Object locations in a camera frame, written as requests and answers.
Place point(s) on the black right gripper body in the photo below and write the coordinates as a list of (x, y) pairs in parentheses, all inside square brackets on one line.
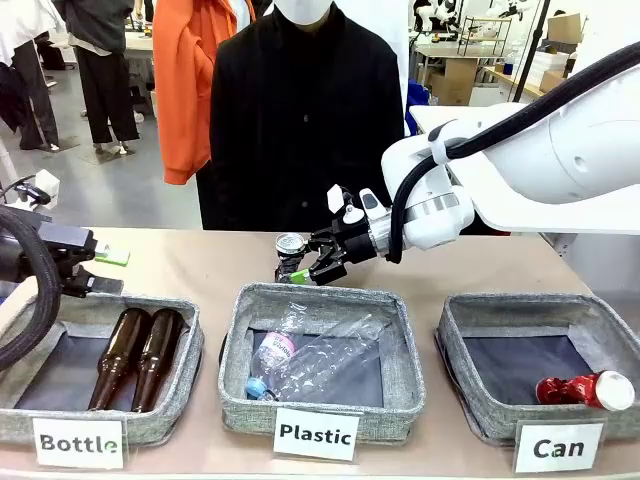
[(362, 245)]

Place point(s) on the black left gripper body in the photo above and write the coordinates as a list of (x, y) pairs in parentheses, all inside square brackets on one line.
[(67, 245)]

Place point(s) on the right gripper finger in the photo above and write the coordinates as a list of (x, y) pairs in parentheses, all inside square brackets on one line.
[(327, 241), (327, 270)]

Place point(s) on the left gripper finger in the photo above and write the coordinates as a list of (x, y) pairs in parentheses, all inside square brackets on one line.
[(112, 255), (102, 286)]

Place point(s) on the crushed black metal can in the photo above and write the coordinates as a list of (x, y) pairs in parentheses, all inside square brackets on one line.
[(289, 243)]

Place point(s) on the brown glass bottle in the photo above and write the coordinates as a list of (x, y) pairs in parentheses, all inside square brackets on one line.
[(157, 355), (117, 355)]

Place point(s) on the clear crushed plastic bottle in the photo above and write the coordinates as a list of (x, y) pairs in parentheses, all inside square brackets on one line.
[(340, 350)]

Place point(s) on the clear plastic bottle pink label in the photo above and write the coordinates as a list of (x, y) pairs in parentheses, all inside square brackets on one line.
[(277, 347)]

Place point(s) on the crushed red metal can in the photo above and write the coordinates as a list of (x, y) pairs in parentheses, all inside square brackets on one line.
[(575, 390)]

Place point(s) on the grey fabric basket marked Plastic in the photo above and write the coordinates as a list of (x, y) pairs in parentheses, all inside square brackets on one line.
[(320, 300)]

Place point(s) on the grey fabric basket marked Bottle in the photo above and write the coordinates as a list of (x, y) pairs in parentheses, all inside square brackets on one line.
[(165, 415)]

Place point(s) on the grey fabric basket marked Can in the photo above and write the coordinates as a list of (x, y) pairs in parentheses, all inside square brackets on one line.
[(475, 405)]

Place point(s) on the white Can label sign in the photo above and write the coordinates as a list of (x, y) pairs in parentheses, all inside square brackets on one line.
[(558, 447)]

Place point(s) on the person in black coat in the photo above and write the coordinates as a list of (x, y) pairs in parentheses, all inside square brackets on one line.
[(305, 125)]

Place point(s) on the white Bottle label sign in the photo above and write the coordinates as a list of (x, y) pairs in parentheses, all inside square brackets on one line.
[(79, 443)]

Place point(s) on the white Plastic label sign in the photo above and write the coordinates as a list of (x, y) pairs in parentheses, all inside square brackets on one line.
[(316, 434)]

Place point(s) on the bystander in dark trousers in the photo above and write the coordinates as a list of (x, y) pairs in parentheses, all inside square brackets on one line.
[(105, 75)]

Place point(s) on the bystander in white top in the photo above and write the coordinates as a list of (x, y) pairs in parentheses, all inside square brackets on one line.
[(25, 75)]

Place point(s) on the person in orange jacket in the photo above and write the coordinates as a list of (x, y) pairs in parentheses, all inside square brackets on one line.
[(185, 90)]

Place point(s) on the wooden workbench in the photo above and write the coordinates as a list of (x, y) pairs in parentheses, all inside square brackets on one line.
[(530, 85)]

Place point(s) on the black slanted pole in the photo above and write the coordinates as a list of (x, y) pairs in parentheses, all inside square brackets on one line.
[(527, 55)]

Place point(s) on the cardboard box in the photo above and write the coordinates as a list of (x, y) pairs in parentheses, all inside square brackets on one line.
[(565, 27)]

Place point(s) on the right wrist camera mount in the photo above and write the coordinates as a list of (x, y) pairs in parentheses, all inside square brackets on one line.
[(367, 200)]

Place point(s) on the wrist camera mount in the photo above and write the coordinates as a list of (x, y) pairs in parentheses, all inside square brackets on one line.
[(367, 200), (47, 185)]

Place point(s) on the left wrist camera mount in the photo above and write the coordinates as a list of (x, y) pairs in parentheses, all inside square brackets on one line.
[(47, 185)]

